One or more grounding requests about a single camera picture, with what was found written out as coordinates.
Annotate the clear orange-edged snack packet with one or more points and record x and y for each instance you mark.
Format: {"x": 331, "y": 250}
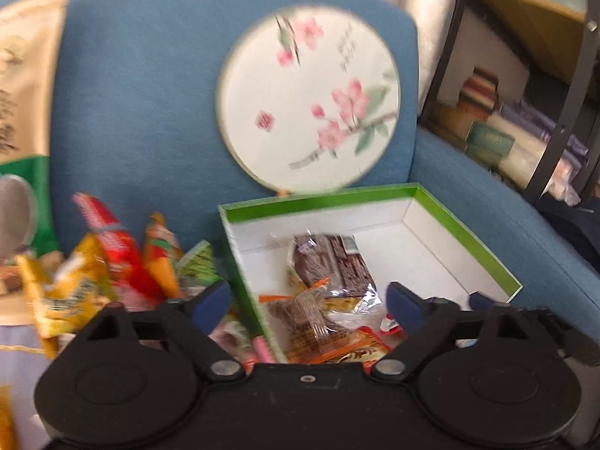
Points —
{"x": 300, "y": 318}

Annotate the orange snack packet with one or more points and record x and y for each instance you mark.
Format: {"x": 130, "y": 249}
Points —
{"x": 159, "y": 258}

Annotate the dark cloth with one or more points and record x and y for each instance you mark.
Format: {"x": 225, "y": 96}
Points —
{"x": 572, "y": 229}

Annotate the dark green book box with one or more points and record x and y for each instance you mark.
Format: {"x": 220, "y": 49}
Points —
{"x": 490, "y": 140}

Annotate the black metal shelf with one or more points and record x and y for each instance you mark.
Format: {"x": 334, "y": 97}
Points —
{"x": 450, "y": 33}

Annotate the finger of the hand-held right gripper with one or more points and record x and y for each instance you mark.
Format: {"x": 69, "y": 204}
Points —
{"x": 479, "y": 301}

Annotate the round floral fan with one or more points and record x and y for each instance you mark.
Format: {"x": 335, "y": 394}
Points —
{"x": 304, "y": 103}

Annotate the pale yellow snack packet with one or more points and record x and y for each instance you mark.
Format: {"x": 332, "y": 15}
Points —
{"x": 344, "y": 305}

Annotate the blue fabric armchair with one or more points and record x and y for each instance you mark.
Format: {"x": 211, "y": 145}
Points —
{"x": 140, "y": 103}

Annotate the small red and white packet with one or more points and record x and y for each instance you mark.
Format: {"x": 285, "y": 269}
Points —
{"x": 391, "y": 324}

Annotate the purple wrapped packages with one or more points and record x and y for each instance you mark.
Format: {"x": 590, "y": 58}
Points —
{"x": 539, "y": 122}

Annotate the pink snack packet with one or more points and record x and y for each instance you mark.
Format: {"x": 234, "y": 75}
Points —
{"x": 236, "y": 335}

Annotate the beige and green grain bag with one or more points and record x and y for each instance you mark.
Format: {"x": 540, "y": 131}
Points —
{"x": 28, "y": 79}

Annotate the red noodle packet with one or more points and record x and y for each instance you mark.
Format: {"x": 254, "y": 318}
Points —
{"x": 119, "y": 248}

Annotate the stack of books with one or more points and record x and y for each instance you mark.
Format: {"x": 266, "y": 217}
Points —
{"x": 478, "y": 89}

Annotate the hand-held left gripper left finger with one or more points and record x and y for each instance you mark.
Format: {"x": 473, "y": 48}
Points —
{"x": 213, "y": 304}

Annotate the orange-red snack packet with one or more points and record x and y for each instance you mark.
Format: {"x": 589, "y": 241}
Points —
{"x": 356, "y": 349}

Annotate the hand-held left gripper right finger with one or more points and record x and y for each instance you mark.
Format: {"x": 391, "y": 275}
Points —
{"x": 402, "y": 309}

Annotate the brown snack packet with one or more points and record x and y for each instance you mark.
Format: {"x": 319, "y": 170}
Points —
{"x": 333, "y": 262}

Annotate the green snack packet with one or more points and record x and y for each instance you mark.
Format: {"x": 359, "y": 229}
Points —
{"x": 199, "y": 262}

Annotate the green cardboard box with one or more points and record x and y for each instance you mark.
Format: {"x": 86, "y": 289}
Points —
{"x": 436, "y": 253}

